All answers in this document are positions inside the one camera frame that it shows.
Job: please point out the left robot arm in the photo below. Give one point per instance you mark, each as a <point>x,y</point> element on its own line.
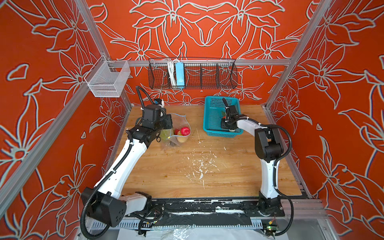
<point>103,205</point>

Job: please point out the red fruit front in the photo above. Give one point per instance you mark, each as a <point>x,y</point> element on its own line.
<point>185,131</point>

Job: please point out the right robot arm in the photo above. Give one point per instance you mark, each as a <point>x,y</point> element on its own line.
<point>270,150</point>

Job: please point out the black wire wall basket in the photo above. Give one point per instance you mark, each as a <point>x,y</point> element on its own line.
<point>200,73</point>

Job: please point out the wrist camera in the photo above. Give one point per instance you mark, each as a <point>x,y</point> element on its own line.
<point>231,112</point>
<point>154,112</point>

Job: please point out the yellow potato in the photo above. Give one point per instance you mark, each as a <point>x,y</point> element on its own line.
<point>181,139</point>

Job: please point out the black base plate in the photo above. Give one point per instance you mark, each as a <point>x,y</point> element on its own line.
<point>236,205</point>

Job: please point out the light blue box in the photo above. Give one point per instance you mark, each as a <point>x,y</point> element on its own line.
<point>180,75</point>

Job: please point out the turquoise plastic basket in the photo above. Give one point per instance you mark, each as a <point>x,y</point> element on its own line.
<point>214,112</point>

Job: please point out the clear wire wall basket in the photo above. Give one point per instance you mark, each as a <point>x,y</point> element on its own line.
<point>107,79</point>

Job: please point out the clear zip top bag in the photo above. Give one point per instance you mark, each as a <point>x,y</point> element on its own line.
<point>179,121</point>

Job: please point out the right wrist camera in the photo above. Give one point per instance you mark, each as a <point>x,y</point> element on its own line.
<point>231,112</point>

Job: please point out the green cabbage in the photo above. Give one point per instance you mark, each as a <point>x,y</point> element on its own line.
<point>166,134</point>

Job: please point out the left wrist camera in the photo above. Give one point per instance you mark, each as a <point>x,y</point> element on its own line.
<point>154,112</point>

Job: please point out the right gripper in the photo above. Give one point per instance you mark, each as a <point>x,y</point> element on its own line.
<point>223,124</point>

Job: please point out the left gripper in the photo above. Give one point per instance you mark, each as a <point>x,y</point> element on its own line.
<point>168,125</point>

